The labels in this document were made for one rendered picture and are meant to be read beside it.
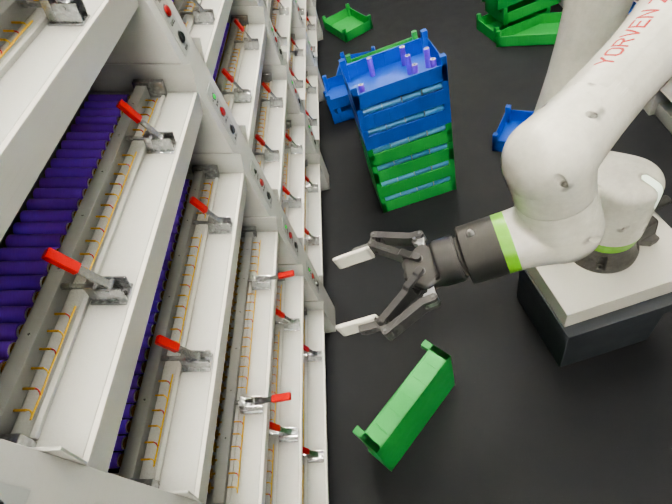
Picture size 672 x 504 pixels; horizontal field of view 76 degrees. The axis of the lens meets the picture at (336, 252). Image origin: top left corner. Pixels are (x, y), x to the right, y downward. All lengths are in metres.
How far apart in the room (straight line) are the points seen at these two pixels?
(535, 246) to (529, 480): 0.77
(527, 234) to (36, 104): 0.58
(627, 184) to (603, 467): 0.69
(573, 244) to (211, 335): 0.53
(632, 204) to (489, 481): 0.74
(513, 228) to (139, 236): 0.50
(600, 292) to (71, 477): 1.01
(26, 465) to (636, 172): 0.99
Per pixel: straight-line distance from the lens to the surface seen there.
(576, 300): 1.10
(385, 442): 1.12
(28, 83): 0.55
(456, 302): 1.47
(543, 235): 0.64
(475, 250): 0.65
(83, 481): 0.48
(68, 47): 0.60
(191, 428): 0.66
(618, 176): 0.99
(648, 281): 1.16
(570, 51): 0.96
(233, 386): 0.84
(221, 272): 0.77
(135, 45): 0.84
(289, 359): 1.08
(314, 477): 1.19
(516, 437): 1.31
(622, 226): 1.03
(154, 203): 0.64
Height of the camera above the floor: 1.27
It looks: 49 degrees down
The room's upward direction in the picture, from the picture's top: 24 degrees counter-clockwise
